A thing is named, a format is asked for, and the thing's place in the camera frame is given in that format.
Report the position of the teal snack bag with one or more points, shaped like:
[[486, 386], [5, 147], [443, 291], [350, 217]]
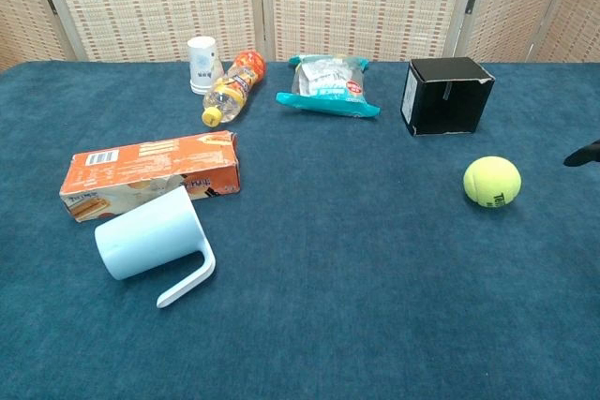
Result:
[[328, 86]]

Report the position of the black cardboard box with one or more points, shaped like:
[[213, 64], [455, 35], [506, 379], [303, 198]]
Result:
[[445, 98]]

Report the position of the woven folding screen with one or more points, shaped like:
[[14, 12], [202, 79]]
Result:
[[300, 2]]

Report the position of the teal table cloth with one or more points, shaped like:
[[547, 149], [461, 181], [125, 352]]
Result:
[[300, 255]]

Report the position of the orange biscuit box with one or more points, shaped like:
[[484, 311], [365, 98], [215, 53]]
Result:
[[150, 170]]

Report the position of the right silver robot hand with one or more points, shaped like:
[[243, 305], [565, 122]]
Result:
[[583, 154]]

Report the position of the small white cup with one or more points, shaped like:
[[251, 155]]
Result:
[[201, 65]]

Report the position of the orange drink bottle yellow cap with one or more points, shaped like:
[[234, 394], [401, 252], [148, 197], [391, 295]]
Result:
[[234, 86]]

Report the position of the yellow tennis ball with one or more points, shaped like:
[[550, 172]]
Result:
[[492, 181]]

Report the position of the light blue plastic mug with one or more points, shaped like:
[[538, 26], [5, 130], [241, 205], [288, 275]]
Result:
[[150, 236]]

